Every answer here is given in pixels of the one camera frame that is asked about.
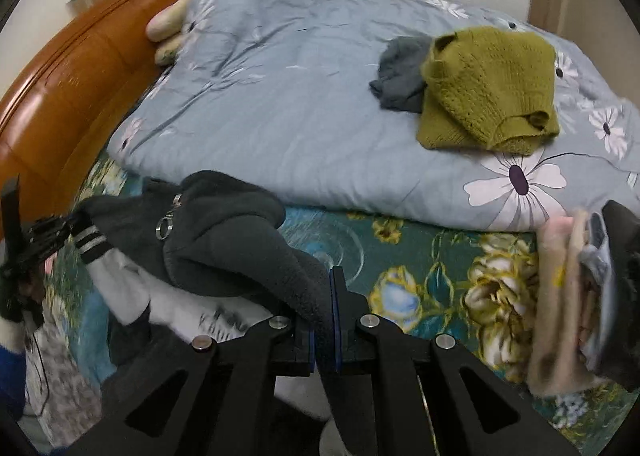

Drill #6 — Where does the dark grey fleece garment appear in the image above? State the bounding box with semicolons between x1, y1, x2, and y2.
80;171;361;456

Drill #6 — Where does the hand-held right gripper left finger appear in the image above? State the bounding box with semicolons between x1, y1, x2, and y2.
65;316;317;456

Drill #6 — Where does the orange wooden headboard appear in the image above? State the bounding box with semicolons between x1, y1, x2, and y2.
0;0;193;237

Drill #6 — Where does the cream pillow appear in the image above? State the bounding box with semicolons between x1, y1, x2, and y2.
155;30;187;65
146;0;193;41

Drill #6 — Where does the grey crumpled garment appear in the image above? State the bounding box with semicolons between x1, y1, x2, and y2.
369;36;433;114

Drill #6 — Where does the teal floral bed sheet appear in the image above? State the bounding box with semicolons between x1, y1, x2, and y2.
20;151;636;452

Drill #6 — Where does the light blue floral duvet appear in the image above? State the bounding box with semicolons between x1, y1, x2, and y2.
107;0;640;231

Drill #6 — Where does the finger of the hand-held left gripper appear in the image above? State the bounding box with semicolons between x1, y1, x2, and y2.
22;235;72;265
31;215;85;237

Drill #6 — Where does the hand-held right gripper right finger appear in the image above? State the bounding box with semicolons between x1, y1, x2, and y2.
329;266;583;456

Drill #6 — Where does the olive green knit sweater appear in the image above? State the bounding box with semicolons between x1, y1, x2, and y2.
417;26;561;155

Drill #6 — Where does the dark folded cloth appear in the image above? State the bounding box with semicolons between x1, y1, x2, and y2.
597;200;640;382

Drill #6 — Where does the white garment with striped cuff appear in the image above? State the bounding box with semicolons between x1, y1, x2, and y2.
70;221;346;456

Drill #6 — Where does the grey blue folded cloth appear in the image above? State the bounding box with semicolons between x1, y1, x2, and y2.
579;211;615;372

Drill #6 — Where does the person's left forearm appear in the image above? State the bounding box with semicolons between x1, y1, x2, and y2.
0;321;27;419

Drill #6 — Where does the thin black cable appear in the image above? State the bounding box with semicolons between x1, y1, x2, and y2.
22;321;52;417

